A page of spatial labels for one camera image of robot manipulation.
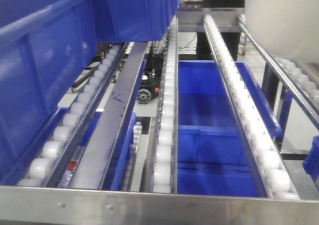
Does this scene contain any white plastic trash bin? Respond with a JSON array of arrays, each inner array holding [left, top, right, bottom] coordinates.
[[245, 0, 319, 63]]

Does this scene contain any black wheeled robot base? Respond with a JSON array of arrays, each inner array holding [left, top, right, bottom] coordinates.
[[137, 42, 163, 104]]

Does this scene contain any blue bin below rollers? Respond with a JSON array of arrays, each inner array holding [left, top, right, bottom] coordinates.
[[177, 60, 283, 198]]

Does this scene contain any blue bin far left row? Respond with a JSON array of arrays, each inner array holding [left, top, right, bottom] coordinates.
[[92, 0, 179, 42]]

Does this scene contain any large blue bin near left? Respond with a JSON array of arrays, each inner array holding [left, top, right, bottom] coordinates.
[[0, 0, 97, 176]]

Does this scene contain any white roller track middle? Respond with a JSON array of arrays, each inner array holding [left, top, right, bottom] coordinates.
[[152, 17, 178, 194]]

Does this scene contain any white roller track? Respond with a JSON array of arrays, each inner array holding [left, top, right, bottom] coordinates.
[[238, 13, 319, 106], [204, 14, 300, 200], [14, 43, 127, 187], [152, 17, 178, 194]]

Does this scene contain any steel flat divider bar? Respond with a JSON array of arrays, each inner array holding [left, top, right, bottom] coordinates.
[[69, 42, 149, 189]]

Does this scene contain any person in black clothes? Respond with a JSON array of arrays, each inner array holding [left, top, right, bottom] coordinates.
[[195, 0, 247, 61]]

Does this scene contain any white roller track left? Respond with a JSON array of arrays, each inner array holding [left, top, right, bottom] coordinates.
[[14, 43, 127, 187]]

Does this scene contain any white roller track far right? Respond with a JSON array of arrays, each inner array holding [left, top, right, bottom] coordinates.
[[238, 13, 319, 106]]

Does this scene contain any blue crate right edge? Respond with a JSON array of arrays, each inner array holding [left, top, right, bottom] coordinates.
[[303, 135, 319, 182]]

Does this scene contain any steel front rail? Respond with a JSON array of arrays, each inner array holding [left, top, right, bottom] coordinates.
[[0, 186, 319, 225]]

